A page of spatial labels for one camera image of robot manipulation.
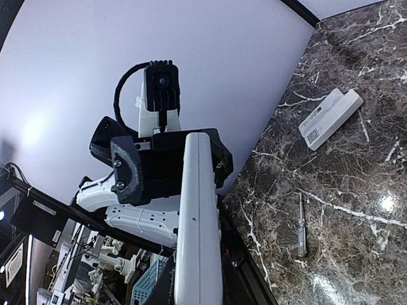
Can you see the white remote control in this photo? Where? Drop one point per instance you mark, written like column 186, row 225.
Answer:
column 198, row 274

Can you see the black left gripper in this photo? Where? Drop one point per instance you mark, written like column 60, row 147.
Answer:
column 144, row 168

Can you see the clear handled screwdriver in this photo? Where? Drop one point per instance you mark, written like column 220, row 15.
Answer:
column 302, row 245

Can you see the blue perforated basket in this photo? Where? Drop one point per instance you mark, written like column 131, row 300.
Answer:
column 156, row 285

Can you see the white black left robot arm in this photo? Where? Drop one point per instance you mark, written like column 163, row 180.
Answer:
column 156, row 222

